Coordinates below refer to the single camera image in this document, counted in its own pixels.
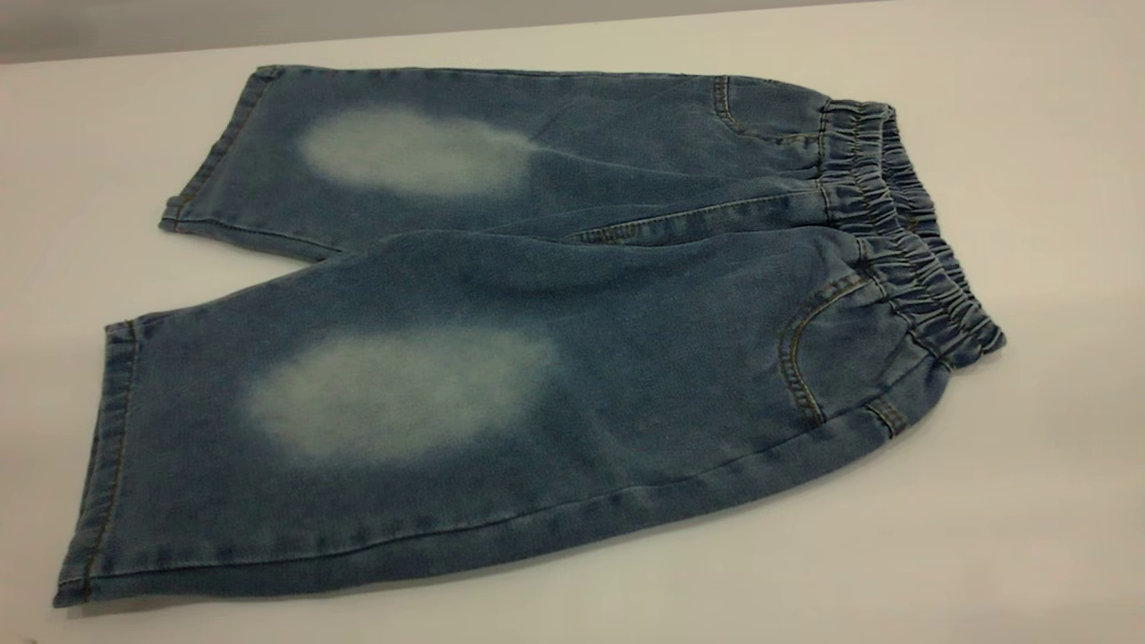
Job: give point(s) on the blue denim pants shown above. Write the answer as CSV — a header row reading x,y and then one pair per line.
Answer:
x,y
537,358

